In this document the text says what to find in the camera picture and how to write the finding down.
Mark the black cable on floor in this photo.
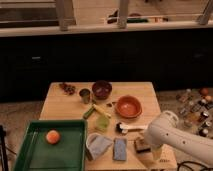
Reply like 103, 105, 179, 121
176, 160, 213, 171

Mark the black tripod stand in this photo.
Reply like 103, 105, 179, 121
0, 125, 9, 171

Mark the orange ball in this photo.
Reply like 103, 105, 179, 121
46, 130, 60, 144

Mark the grey folded cloth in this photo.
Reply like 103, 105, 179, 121
86, 133, 113, 160

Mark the red orange bowl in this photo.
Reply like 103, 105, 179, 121
115, 95, 142, 118

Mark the dark maroon bowl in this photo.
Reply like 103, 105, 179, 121
92, 80, 112, 100

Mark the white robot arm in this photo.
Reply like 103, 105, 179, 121
144, 110, 213, 167

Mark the blue sponge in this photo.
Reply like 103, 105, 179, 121
113, 138, 127, 161

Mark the green plastic tray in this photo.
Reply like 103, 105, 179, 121
13, 120, 87, 171

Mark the brown grape bunch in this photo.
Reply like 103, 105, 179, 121
59, 82, 76, 95

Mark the green plastic piece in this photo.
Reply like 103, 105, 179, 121
95, 116, 109, 132

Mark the green cucumber stick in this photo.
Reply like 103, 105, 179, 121
83, 106, 95, 119

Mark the wooden board eraser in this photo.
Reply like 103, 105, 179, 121
134, 137, 151, 153

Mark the small metal cup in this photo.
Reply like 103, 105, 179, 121
79, 88, 91, 104

